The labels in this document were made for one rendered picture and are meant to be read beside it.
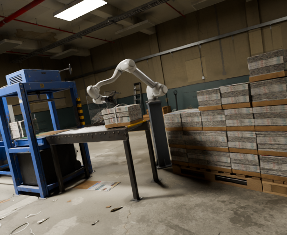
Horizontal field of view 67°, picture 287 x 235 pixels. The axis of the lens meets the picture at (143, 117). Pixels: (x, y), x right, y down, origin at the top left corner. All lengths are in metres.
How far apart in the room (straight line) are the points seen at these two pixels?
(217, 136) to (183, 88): 7.33
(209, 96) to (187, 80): 7.23
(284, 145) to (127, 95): 9.40
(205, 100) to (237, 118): 0.40
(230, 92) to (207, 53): 7.21
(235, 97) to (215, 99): 0.23
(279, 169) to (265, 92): 0.70
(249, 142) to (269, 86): 0.57
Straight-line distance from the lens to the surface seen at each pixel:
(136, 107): 2.58
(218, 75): 9.34
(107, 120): 2.62
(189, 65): 9.63
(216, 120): 2.45
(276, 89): 2.16
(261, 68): 2.20
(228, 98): 2.34
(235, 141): 2.41
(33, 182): 3.58
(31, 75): 3.44
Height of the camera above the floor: 1.09
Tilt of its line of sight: 5 degrees down
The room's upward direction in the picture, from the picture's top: 10 degrees counter-clockwise
